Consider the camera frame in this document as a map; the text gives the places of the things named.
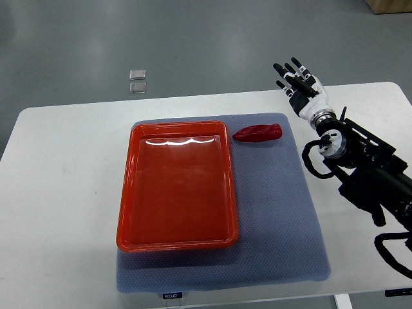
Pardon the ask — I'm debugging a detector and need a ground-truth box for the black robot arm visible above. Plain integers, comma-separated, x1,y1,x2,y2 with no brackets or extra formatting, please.
302,109,411,230

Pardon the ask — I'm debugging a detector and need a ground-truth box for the black table label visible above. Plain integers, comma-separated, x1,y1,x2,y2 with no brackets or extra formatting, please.
162,292,183,299

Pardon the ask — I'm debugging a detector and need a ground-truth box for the blue-grey textured mat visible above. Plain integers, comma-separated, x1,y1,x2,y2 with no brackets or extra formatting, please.
117,113,330,294

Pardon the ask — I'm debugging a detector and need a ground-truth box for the red plastic tray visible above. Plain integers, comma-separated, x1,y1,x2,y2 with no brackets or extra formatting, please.
116,121,239,253

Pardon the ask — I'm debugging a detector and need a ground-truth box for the black table control panel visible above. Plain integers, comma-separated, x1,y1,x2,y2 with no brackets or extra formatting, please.
384,288,412,297

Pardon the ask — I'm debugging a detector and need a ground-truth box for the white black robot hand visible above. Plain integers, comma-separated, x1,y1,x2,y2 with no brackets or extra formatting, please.
273,57,328,120

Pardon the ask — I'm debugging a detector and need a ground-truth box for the white table leg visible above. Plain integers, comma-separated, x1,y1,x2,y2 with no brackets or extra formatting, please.
334,294,353,309

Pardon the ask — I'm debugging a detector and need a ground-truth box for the upper floor plate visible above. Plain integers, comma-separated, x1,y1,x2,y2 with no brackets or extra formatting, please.
129,69,146,80

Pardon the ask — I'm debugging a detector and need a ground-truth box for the cardboard box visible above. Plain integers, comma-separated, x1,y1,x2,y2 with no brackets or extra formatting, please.
365,0,411,14

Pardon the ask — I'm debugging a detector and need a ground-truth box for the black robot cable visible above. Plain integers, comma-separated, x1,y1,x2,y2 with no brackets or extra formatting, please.
373,231,412,279

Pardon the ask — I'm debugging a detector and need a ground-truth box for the red pepper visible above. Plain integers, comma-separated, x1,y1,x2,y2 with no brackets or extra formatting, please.
232,124,283,142

